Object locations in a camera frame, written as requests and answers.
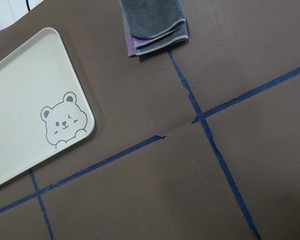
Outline folded grey cloth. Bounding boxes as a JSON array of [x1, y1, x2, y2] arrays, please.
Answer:
[[119, 0, 189, 57]]

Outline cream bear serving tray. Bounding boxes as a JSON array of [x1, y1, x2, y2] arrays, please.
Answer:
[[0, 27, 95, 185]]

